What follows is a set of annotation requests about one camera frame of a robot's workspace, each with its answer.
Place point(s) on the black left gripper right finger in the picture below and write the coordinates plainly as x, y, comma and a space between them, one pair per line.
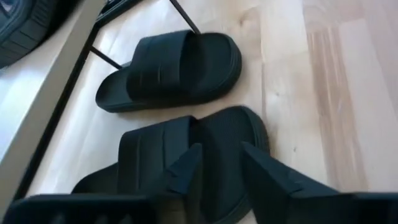
273, 199

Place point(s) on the black rubber slide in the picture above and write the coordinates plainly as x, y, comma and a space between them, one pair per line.
146, 155
21, 28
174, 71

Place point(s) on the wooden shelf with black legs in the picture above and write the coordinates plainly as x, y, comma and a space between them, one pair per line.
31, 118

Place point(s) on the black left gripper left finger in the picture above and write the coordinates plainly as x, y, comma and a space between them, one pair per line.
183, 186

